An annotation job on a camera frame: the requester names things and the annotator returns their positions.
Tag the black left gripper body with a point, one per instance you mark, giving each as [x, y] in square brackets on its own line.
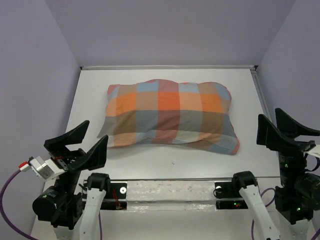
[65, 159]

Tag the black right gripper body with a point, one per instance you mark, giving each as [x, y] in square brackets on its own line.
[291, 163]

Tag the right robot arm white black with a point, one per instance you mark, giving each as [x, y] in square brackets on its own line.
[298, 197]

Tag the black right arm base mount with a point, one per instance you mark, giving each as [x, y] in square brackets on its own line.
[227, 198]

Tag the multicolour patchwork pillowcase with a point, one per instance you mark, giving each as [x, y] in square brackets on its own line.
[161, 111]

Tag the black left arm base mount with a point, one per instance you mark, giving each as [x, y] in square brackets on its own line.
[115, 198]

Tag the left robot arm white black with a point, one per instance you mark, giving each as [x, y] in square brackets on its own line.
[58, 204]

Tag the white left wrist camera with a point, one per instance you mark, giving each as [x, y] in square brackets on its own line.
[45, 169]

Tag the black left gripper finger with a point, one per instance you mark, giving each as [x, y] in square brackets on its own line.
[95, 158]
[75, 136]

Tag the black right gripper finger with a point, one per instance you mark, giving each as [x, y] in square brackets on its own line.
[290, 127]
[269, 135]

